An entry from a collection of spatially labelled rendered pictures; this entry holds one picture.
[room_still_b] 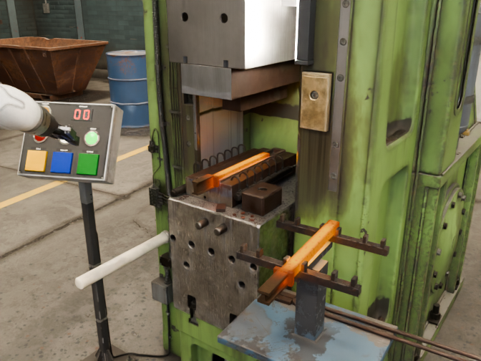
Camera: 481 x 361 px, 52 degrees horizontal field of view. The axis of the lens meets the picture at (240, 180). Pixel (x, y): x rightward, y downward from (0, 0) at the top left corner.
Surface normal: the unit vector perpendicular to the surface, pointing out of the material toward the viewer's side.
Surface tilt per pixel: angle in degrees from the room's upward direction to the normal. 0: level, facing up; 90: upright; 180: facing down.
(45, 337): 0
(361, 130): 90
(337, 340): 0
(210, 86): 90
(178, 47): 90
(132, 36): 91
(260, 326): 0
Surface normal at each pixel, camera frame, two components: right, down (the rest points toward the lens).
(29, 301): 0.00, -0.93
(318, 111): -0.58, 0.29
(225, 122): 0.81, 0.21
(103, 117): -0.16, -0.17
